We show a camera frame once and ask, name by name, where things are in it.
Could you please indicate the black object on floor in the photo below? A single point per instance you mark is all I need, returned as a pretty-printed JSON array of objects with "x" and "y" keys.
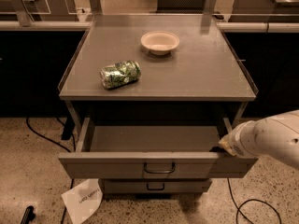
[{"x": 28, "y": 215}]

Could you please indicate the white horizontal rail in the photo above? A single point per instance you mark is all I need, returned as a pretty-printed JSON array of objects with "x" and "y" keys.
[{"x": 227, "y": 27}]

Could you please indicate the padded gripper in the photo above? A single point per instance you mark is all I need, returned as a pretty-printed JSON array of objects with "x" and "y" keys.
[{"x": 239, "y": 141}]

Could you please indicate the green crushed soda can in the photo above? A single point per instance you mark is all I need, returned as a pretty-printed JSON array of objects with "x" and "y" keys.
[{"x": 120, "y": 74}]

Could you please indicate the grey bottom drawer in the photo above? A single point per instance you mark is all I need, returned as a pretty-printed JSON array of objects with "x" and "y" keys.
[{"x": 147, "y": 186}]

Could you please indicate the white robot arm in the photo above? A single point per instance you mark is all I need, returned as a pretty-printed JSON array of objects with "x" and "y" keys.
[{"x": 275, "y": 136}]

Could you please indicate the white paper bowl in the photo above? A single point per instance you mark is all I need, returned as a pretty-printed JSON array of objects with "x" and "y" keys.
[{"x": 159, "y": 42}]

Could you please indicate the grey drawer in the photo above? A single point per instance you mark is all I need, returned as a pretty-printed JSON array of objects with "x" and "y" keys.
[
  {"x": 151, "y": 152},
  {"x": 147, "y": 186}
]

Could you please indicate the grey background desk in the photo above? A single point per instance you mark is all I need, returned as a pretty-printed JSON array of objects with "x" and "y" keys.
[
  {"x": 285, "y": 11},
  {"x": 39, "y": 10}
]

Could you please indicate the grey background desk left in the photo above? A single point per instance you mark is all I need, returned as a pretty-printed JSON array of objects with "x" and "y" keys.
[{"x": 39, "y": 10}]

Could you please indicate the grey background desk right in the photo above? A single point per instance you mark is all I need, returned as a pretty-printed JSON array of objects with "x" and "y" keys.
[{"x": 285, "y": 11}]

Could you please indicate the grey top drawer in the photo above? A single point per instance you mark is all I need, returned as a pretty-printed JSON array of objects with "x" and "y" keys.
[{"x": 151, "y": 152}]

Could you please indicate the white paper sign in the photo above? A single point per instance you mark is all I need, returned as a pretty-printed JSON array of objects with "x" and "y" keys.
[{"x": 83, "y": 200}]

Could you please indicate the grey drawer cabinet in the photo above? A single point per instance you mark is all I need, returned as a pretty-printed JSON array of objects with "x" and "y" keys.
[{"x": 200, "y": 83}]

